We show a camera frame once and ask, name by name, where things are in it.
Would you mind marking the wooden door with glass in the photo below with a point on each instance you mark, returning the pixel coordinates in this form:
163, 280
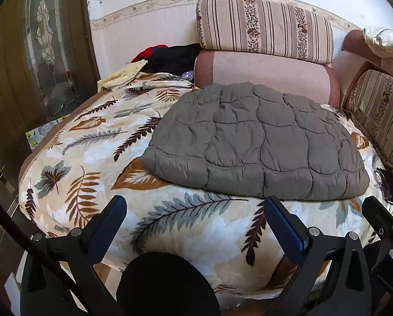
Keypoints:
47, 69

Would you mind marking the pale yellow cloth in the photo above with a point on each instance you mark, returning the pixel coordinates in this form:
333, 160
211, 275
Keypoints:
122, 76

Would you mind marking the grey quilted hooded jacket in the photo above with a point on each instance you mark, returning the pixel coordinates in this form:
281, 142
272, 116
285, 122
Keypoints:
251, 140

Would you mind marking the leaf print fleece blanket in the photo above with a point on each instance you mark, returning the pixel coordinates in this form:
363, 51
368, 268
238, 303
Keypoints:
96, 153

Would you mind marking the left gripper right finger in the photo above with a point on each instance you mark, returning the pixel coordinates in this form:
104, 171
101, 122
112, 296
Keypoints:
309, 248

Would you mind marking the cream cloth on sofa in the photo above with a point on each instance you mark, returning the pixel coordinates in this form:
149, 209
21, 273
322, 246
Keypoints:
379, 40

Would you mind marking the purple frame eyeglasses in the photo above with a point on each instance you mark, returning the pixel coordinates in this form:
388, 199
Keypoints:
385, 181

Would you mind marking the striped floral back cushion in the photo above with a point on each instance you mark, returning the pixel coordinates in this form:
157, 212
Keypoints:
261, 26

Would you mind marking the striped floral side cushion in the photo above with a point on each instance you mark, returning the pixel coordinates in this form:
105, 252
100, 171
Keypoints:
370, 104

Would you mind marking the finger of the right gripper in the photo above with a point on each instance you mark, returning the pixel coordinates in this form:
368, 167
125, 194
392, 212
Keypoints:
382, 223

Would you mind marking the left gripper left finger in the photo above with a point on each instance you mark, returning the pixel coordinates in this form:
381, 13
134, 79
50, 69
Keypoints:
64, 281

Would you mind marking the pink cylindrical bolster pillow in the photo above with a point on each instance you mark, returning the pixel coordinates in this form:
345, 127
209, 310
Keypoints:
315, 81

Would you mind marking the black and red clothes pile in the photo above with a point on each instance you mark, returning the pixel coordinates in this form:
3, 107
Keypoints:
169, 59

